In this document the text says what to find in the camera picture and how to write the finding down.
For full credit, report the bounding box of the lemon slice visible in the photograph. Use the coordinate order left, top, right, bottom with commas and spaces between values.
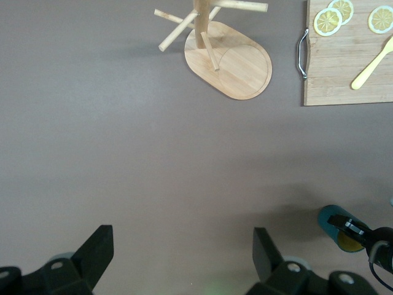
327, 0, 354, 26
313, 7, 343, 37
368, 5, 393, 34

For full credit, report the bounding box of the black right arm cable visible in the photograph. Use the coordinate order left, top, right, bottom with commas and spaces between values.
368, 240, 393, 288

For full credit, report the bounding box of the teal cup with yellow inside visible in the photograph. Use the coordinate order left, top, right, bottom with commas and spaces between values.
317, 205, 374, 253

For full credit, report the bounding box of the wooden cutting board, metal handle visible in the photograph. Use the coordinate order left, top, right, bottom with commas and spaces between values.
296, 0, 393, 107

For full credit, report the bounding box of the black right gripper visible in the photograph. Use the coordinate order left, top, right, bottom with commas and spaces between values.
327, 214, 393, 279

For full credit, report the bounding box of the wooden mug rack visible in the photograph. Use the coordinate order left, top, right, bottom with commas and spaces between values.
154, 0, 273, 101

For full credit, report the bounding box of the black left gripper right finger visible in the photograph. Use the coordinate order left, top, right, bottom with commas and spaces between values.
245, 227, 380, 295

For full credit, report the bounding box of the yellow plastic fork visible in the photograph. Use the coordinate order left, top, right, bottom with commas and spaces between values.
351, 34, 393, 90

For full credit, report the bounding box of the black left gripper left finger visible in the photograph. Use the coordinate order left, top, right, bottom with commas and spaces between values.
0, 225, 114, 295

